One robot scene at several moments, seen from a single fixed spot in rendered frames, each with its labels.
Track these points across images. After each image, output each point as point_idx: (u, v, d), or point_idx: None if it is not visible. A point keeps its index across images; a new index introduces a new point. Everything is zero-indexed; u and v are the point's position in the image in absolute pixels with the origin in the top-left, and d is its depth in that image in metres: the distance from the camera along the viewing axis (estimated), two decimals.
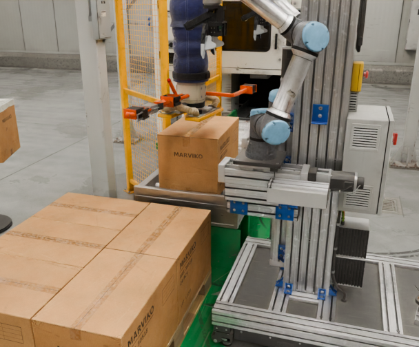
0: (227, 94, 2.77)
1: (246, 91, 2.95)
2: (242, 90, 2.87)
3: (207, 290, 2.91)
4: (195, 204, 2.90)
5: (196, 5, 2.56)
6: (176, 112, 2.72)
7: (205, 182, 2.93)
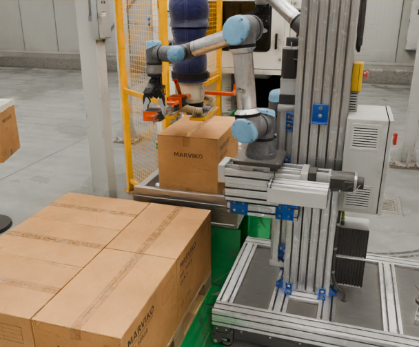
0: (227, 93, 2.82)
1: None
2: None
3: (207, 290, 2.91)
4: (195, 204, 2.90)
5: (195, 5, 2.56)
6: (180, 112, 2.72)
7: (205, 182, 2.93)
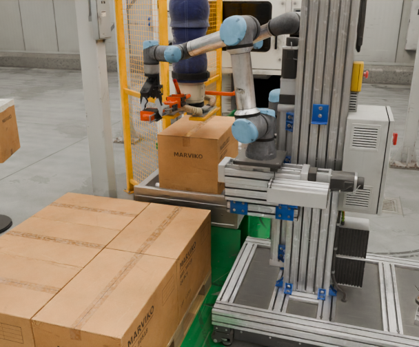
0: (227, 93, 2.81)
1: None
2: None
3: (207, 290, 2.91)
4: (195, 204, 2.90)
5: (195, 5, 2.56)
6: (180, 112, 2.72)
7: (205, 182, 2.93)
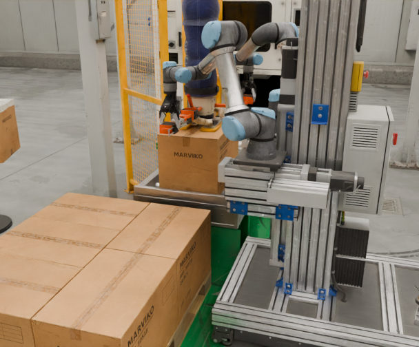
0: None
1: (247, 102, 3.25)
2: (245, 101, 3.17)
3: (207, 290, 2.91)
4: (195, 204, 2.90)
5: (207, 5, 2.76)
6: (192, 124, 2.96)
7: (205, 182, 2.93)
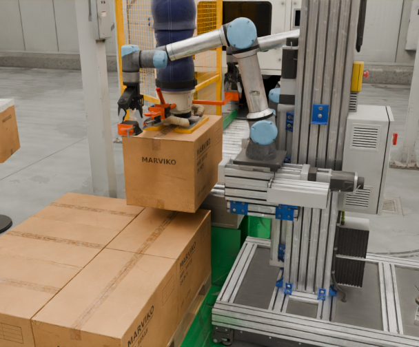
0: (216, 102, 2.57)
1: (231, 98, 2.77)
2: (229, 97, 2.68)
3: (207, 290, 2.91)
4: None
5: (179, 5, 2.32)
6: (164, 124, 2.48)
7: (179, 193, 2.44)
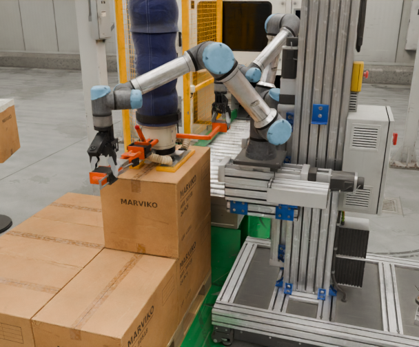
0: (202, 137, 2.37)
1: (220, 129, 2.57)
2: (216, 129, 2.49)
3: (207, 290, 2.91)
4: None
5: (158, 6, 2.08)
6: (145, 162, 2.28)
7: (161, 238, 2.25)
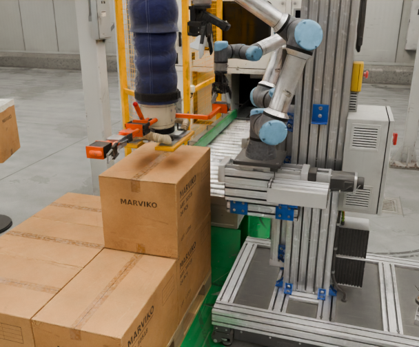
0: (202, 116, 2.34)
1: (220, 111, 2.54)
2: (216, 110, 2.45)
3: (207, 290, 2.91)
4: None
5: (158, 6, 2.08)
6: (144, 141, 2.25)
7: (161, 238, 2.25)
